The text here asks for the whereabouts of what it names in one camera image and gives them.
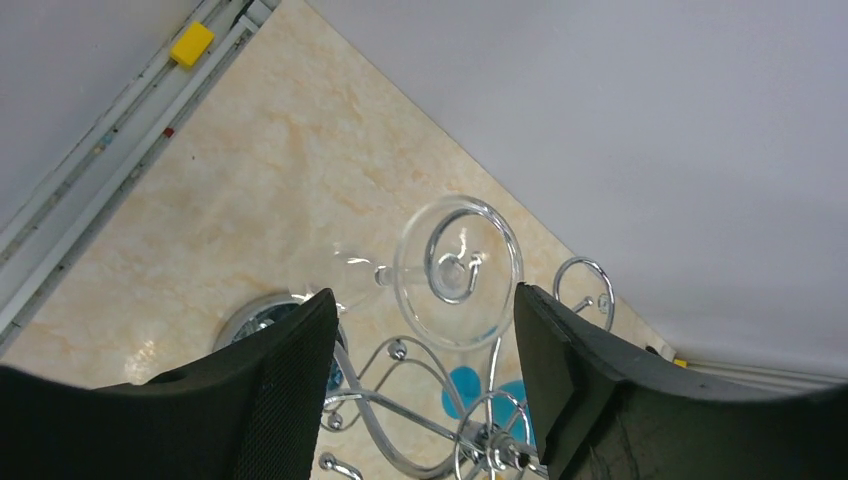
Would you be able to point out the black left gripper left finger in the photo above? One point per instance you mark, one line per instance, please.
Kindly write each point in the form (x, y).
(248, 411)

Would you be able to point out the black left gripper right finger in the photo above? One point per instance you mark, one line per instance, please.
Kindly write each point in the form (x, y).
(602, 408)

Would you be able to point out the chrome wine glass rack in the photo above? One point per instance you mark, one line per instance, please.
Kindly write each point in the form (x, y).
(272, 308)

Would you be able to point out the clear stemmed wine glass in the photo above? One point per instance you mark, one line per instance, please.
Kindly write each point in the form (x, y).
(452, 273)

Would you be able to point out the yellow block on rail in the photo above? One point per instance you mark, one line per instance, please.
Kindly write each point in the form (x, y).
(191, 45)

